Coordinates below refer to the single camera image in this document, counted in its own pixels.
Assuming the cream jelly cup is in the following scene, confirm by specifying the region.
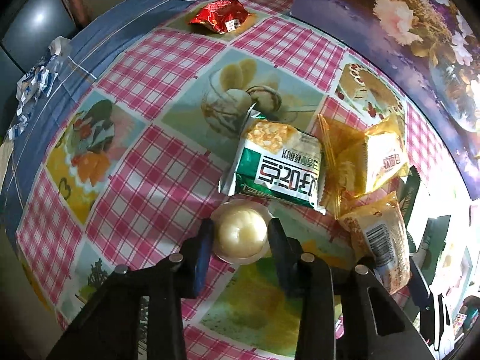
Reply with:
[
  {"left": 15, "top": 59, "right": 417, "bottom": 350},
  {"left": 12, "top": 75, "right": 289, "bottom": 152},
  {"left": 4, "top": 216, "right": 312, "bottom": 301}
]
[{"left": 210, "top": 199, "right": 273, "bottom": 265}]

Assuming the orange barcode bread packet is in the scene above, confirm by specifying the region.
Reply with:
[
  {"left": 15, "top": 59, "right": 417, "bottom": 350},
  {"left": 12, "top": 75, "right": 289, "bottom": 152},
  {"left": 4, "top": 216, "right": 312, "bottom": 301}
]
[{"left": 338, "top": 192, "right": 410, "bottom": 294}]

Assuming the green white cracker packet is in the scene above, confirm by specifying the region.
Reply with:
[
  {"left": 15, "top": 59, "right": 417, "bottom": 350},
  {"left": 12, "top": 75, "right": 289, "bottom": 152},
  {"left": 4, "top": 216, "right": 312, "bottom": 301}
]
[{"left": 218, "top": 107, "right": 326, "bottom": 215}]

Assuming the yellow soft bread packet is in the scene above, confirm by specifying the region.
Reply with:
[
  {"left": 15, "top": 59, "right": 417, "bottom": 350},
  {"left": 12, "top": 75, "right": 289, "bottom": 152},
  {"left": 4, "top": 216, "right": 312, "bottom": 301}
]
[{"left": 317, "top": 114, "right": 408, "bottom": 219}]

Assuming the red foil candy packet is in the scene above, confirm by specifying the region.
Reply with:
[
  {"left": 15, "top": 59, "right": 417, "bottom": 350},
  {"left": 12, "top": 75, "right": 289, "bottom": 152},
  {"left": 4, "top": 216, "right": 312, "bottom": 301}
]
[{"left": 189, "top": 0, "right": 250, "bottom": 34}]

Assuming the white tray with green rim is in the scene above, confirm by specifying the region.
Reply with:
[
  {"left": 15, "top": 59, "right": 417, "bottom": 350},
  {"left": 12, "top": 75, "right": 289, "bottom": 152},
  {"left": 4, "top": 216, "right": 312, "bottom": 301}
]
[{"left": 403, "top": 189, "right": 473, "bottom": 336}]

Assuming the pink checkered tablecloth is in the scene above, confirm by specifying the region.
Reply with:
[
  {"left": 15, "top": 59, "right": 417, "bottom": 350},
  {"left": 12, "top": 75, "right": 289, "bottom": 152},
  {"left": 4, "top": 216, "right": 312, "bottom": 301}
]
[{"left": 14, "top": 0, "right": 451, "bottom": 360}]

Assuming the crumpled blue white wrapper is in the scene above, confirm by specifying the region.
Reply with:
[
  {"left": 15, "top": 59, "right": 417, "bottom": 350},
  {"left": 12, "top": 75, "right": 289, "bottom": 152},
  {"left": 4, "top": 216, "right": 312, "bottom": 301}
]
[{"left": 7, "top": 36, "right": 72, "bottom": 141}]

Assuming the floral painting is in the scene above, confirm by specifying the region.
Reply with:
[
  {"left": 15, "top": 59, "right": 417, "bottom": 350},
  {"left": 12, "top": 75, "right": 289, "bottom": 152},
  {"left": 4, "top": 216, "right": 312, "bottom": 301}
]
[{"left": 290, "top": 0, "right": 479, "bottom": 199}]

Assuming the dark television screen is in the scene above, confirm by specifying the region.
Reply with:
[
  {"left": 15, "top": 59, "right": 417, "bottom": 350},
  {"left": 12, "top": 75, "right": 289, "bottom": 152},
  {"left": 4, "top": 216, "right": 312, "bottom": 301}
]
[{"left": 1, "top": 0, "right": 77, "bottom": 123}]

